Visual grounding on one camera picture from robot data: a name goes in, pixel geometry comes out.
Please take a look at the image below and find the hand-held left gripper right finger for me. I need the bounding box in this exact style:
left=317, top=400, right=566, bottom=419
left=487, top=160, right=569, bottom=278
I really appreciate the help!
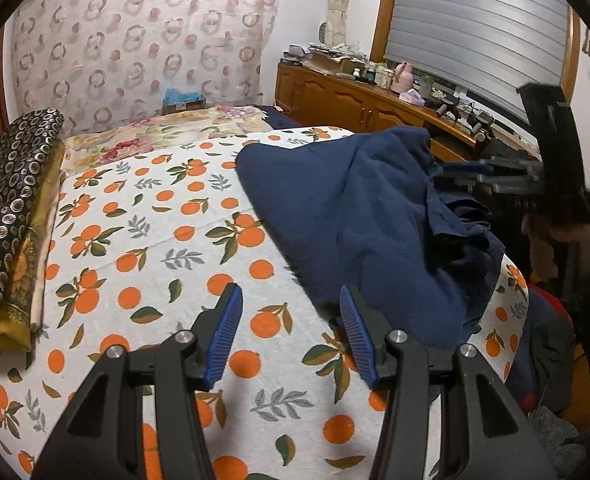
left=339, top=285, right=558, bottom=480

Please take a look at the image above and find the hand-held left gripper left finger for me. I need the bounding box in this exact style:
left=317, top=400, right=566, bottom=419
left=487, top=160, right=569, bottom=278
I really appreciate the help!
left=34, top=282, right=244, bottom=480

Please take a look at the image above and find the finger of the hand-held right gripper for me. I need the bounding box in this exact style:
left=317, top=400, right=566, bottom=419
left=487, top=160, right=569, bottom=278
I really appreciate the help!
left=441, top=172, right=545, bottom=197
left=479, top=156, right=544, bottom=177

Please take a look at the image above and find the navy t-shirt with orange print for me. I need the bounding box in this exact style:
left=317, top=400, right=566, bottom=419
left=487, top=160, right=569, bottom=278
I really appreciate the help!
left=236, top=126, right=507, bottom=351

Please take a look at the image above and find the red and dark clothes pile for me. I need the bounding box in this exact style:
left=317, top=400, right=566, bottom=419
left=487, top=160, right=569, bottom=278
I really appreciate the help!
left=505, top=282, right=578, bottom=413

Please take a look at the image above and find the white orange-fruit print bedsheet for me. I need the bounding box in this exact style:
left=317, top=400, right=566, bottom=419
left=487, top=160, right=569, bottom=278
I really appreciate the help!
left=0, top=127, right=530, bottom=480

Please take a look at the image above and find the grey window blind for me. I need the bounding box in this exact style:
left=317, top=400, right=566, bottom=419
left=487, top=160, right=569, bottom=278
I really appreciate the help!
left=384, top=0, right=572, bottom=126

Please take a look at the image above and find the wooden cabinet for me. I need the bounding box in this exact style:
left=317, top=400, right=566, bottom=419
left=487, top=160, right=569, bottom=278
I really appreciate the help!
left=275, top=60, right=483, bottom=163

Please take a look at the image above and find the row of small bottles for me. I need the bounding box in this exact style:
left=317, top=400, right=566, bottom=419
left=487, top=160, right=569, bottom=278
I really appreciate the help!
left=354, top=62, right=396, bottom=86

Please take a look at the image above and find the open cardboard box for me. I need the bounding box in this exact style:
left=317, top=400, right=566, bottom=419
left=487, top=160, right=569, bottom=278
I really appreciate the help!
left=302, top=51, right=358, bottom=75

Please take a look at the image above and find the floral beige blanket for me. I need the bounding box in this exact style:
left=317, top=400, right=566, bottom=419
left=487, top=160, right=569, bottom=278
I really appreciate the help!
left=64, top=105, right=271, bottom=176

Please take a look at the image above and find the golden folded blanket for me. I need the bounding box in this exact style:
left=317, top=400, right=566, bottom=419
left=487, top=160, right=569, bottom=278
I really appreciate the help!
left=0, top=140, right=66, bottom=357

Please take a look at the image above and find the grey cloth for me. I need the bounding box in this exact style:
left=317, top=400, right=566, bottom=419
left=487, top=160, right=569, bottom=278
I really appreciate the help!
left=528, top=404, right=583, bottom=461

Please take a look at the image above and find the navy bed sheet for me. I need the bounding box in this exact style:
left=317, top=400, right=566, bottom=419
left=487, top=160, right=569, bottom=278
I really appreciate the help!
left=264, top=105, right=303, bottom=130

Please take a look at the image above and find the cardboard box with blue cover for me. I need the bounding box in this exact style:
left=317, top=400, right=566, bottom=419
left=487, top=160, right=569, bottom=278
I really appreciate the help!
left=162, top=87, right=207, bottom=116

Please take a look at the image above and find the beige side curtain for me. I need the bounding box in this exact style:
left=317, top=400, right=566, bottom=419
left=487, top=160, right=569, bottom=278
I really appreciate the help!
left=324, top=0, right=352, bottom=50

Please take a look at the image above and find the navy medallion patterned quilt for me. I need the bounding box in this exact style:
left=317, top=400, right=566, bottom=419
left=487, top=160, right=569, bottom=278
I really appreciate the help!
left=0, top=107, right=66, bottom=311

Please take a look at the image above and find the sheer circle patterned curtain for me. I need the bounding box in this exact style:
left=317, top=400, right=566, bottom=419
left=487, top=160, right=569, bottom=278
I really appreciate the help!
left=2, top=0, right=281, bottom=136

